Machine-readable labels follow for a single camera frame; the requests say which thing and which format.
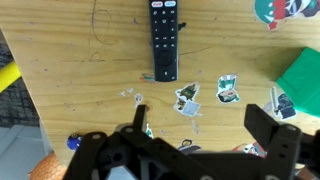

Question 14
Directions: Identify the dark swordsman character sticker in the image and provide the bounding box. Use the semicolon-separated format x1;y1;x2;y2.
270;86;297;120

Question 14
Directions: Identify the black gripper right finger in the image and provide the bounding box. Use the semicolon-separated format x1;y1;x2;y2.
244;104;302;180

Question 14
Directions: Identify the black tv remote control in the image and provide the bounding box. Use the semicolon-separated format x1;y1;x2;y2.
148;0;178;82

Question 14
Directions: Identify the large pirate santa sticker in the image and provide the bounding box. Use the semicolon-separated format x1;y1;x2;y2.
254;0;320;30

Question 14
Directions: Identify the orange octopus plush toy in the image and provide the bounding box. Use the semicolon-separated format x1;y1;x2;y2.
28;153;67;180

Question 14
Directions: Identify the teal haired character sticker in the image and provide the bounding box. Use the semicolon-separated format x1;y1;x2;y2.
216;74;240;104

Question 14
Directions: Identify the green plastic treasure chest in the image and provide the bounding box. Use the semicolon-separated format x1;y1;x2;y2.
276;47;320;117

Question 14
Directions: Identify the green samurai character sticker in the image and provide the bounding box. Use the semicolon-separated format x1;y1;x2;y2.
173;82;201;117

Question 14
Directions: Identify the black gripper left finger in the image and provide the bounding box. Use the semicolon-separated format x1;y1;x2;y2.
62;104;148;180

